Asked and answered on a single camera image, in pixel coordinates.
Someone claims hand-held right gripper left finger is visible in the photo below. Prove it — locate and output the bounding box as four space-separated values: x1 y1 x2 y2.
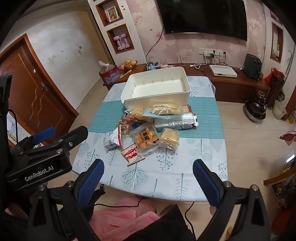
28 159 105 241

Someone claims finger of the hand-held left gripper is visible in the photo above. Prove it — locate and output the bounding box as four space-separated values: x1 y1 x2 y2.
22 125 89 158
30 127 56 146

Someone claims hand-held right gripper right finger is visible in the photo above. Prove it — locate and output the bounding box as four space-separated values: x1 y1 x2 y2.
193 159 271 241

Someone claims white red-striped snack packet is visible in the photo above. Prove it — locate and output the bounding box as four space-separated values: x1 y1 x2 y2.
103 127 122 152

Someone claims red cookie packet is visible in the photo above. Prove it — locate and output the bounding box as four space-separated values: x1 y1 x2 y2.
121 144 145 167

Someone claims clear red-striped dark snack packet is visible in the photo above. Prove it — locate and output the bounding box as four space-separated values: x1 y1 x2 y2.
116 117 134 136

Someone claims clear pale puffed rice packet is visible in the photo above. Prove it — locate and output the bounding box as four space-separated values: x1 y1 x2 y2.
158 127 180 149

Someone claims long white blue snack packet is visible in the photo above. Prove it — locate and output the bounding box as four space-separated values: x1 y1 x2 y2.
154 113 199 130

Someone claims clear rice cracker packet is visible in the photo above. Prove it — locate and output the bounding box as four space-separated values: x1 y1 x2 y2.
124 107 154 123

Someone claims clear orange puff ball packet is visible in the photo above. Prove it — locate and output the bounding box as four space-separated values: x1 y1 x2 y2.
131 123 160 155

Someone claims blue clear bread packet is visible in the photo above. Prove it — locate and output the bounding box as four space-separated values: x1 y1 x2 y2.
142 103 184 117

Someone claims white plastic storage bin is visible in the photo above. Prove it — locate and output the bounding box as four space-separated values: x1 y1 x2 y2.
120 67 191 109

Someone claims brown wooden door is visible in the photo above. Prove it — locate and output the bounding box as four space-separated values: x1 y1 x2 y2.
0 35 79 145

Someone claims table with patterned tablecloth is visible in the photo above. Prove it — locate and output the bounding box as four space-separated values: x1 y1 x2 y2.
72 76 228 202

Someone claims pink fleece clothing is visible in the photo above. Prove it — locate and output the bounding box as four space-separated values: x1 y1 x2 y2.
89 198 162 241

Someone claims black cloth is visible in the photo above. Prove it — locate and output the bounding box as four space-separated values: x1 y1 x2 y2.
129 204 195 241

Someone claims red blue snack bag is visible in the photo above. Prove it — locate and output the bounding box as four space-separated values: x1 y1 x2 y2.
99 60 121 85

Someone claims wooden shelf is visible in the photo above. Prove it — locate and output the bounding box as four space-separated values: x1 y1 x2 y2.
264 170 296 186

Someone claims fruit bowl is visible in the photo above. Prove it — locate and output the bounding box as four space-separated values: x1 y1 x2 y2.
118 63 138 71

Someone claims red white cloth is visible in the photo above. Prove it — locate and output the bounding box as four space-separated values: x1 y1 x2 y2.
279 130 296 146

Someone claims white bucket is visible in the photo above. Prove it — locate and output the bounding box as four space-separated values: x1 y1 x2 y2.
272 100 287 120

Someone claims pink dumbbell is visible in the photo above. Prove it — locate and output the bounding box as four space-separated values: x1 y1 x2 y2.
114 35 125 50
120 34 131 48

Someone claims white set-top box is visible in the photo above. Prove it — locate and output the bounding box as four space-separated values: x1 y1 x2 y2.
209 65 238 79

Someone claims dark green air fryer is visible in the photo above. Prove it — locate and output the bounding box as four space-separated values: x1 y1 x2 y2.
243 54 263 80

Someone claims framed picture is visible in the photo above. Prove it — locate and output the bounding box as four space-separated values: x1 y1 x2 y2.
104 6 119 22

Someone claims black television cable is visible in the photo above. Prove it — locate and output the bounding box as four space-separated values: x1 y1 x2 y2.
145 25 165 64

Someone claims white wall socket strip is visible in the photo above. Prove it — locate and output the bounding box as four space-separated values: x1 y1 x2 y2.
199 48 227 58

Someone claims black wall television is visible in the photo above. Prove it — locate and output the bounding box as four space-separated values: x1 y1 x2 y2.
157 0 248 42

